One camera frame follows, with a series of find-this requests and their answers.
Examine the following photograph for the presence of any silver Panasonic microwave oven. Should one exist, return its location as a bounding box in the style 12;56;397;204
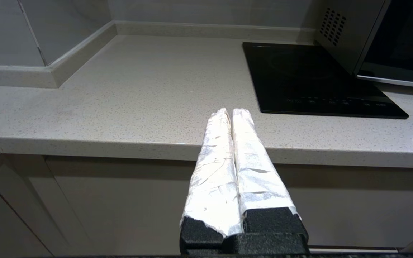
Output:
314;0;413;90

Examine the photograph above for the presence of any black induction cooktop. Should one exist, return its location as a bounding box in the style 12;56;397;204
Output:
242;42;409;119

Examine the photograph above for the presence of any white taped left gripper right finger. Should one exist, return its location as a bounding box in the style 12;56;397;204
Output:
231;108;309;251

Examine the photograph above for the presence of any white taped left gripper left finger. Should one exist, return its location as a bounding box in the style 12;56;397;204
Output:
180;107;243;255

